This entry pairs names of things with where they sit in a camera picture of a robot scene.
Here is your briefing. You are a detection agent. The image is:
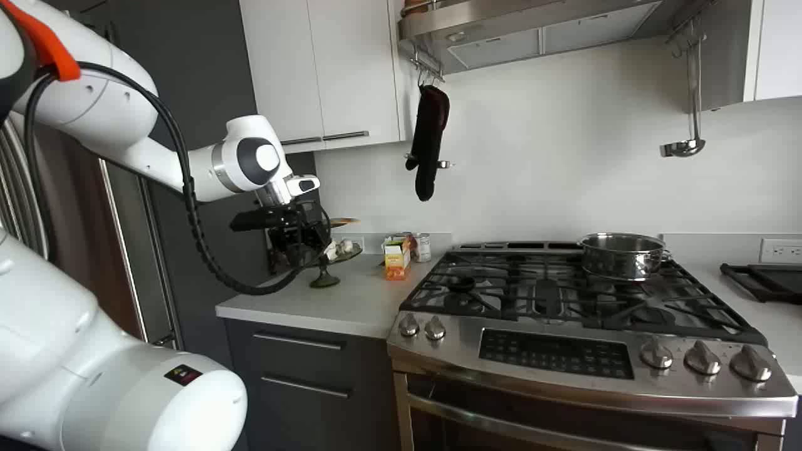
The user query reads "stainless steel range hood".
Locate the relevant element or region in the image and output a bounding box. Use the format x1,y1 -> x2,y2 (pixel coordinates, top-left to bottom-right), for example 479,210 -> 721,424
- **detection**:
397,0 -> 718,76

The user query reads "white wall cabinet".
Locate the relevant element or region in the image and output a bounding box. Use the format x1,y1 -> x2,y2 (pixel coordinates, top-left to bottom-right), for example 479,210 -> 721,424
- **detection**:
239,0 -> 405,155
700,0 -> 802,113

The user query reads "black griddle tray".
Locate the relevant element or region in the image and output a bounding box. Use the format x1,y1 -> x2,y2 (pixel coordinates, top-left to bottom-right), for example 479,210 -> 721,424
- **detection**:
719,262 -> 802,306

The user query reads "metal ladle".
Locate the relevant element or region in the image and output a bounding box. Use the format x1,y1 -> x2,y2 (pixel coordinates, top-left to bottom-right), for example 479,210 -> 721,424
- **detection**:
659,28 -> 707,158

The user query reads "green footed dish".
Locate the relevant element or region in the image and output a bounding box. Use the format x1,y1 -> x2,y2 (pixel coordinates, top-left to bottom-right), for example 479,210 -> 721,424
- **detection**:
309,242 -> 363,289

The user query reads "steel cooking pot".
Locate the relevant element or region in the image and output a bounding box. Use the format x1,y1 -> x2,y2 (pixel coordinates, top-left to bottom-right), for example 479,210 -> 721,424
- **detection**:
577,232 -> 673,282

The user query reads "orange carton box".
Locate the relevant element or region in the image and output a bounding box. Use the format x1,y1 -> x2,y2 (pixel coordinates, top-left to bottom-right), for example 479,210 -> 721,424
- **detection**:
383,241 -> 412,281

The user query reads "heap of garlic bulbs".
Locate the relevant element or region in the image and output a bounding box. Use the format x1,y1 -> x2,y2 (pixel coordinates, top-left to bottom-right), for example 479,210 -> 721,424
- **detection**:
322,238 -> 356,262

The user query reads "grey drawer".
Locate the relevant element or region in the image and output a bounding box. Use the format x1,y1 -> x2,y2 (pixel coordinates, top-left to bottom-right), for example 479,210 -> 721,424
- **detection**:
241,370 -> 397,451
226,319 -> 394,380

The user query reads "stainless steel refrigerator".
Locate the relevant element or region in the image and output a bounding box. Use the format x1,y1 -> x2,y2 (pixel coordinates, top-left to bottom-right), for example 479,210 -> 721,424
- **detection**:
0,113 -> 184,350

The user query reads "white cabinet door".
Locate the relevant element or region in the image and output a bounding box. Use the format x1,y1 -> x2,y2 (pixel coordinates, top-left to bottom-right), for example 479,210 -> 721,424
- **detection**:
306,0 -> 402,150
239,0 -> 326,155

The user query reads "metal drawer handle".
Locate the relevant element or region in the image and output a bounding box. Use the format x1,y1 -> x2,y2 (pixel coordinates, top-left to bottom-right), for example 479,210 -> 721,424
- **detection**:
252,332 -> 346,351
261,375 -> 351,400

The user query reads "black oven mitt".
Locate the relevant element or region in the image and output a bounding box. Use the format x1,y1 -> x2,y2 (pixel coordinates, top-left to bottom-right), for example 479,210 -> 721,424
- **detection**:
405,85 -> 451,203

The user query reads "white wall socket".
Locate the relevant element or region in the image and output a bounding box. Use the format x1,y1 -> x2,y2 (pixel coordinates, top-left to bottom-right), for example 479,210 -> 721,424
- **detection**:
759,237 -> 802,264

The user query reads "stainless steel stove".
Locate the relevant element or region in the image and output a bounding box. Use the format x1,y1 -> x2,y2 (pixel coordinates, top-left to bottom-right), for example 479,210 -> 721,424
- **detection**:
386,240 -> 800,451

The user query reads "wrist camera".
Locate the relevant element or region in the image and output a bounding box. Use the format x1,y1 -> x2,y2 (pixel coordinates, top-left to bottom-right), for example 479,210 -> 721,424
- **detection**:
229,209 -> 296,233

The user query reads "metal hook rail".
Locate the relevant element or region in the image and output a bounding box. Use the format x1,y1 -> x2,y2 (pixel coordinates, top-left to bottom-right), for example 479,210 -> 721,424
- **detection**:
410,44 -> 447,86

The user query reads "oven door handle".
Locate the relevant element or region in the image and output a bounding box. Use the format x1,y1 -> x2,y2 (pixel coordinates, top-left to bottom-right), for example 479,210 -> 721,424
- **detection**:
407,393 -> 756,451

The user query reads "oven door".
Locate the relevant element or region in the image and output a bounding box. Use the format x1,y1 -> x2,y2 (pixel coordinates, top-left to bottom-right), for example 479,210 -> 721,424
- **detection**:
393,368 -> 788,451

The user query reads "stove burner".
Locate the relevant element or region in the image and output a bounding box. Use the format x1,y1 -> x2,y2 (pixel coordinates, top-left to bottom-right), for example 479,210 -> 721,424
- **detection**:
628,305 -> 669,327
533,278 -> 565,318
442,291 -> 484,315

